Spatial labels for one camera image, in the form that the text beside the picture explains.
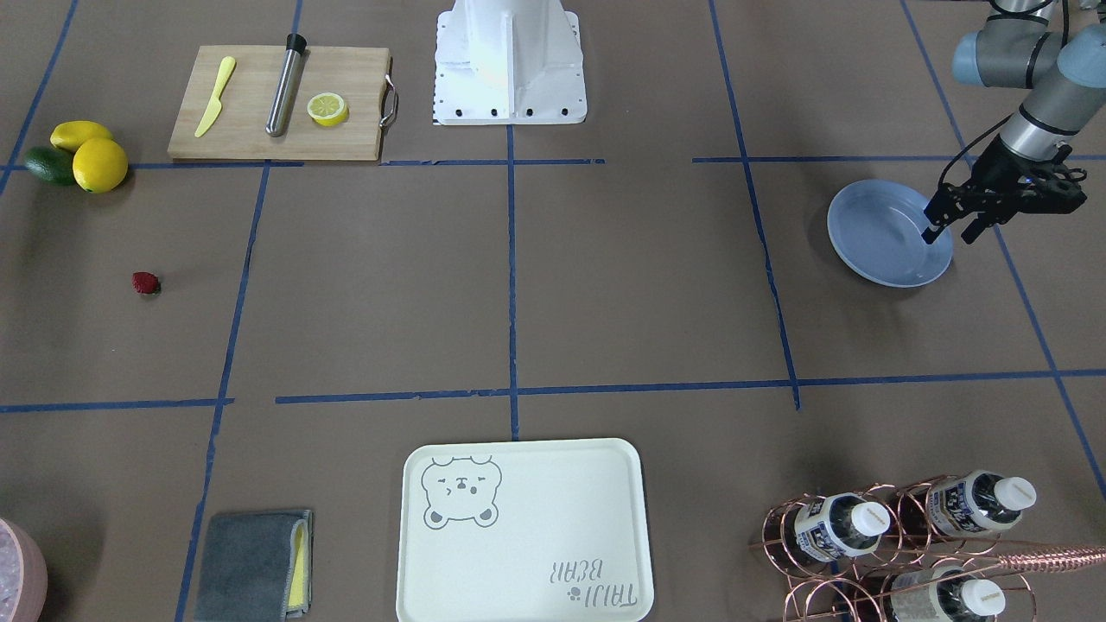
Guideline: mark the yellow lemon round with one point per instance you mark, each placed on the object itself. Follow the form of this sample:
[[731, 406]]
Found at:
[[100, 165]]

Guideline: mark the bottle white cap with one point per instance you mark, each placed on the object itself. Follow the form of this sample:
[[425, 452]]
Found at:
[[826, 529], [944, 594], [980, 503]]

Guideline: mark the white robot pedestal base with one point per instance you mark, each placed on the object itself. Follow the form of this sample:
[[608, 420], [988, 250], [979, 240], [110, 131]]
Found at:
[[508, 63]]

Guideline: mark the yellow plastic knife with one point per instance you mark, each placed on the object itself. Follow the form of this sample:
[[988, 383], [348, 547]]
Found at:
[[214, 105]]

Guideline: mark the copper wire bottle rack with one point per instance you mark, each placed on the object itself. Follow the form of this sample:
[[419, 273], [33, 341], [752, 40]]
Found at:
[[856, 589]]

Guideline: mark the grey folded cloth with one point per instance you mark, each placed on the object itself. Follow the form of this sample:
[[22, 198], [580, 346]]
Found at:
[[257, 566]]

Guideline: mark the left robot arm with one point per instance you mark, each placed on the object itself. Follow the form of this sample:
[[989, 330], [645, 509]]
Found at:
[[1064, 75]]

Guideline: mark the steel muddler black tip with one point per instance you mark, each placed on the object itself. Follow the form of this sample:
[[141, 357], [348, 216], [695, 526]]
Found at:
[[289, 78]]

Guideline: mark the lemon half slice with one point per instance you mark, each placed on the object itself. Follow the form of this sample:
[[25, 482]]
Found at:
[[328, 109]]

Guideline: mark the cream bear tray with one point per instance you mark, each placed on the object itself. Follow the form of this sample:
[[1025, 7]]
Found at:
[[551, 530]]

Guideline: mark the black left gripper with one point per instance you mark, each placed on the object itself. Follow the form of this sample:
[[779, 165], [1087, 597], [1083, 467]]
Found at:
[[994, 171]]

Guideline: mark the bottle white cap lower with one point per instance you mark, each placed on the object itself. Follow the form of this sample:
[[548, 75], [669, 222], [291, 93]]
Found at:
[[944, 594]]

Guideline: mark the blue plate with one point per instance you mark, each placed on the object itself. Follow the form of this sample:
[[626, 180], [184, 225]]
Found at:
[[876, 227]]

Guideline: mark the red strawberry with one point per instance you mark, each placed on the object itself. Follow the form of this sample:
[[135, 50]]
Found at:
[[146, 283]]

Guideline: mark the green lime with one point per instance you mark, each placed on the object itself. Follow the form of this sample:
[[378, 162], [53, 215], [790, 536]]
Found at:
[[51, 165]]

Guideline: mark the yellow lemon oval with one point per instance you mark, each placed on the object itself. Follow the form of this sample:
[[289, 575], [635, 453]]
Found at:
[[69, 136]]

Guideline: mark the pink bowl with ice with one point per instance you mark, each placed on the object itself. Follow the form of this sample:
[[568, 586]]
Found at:
[[25, 575]]

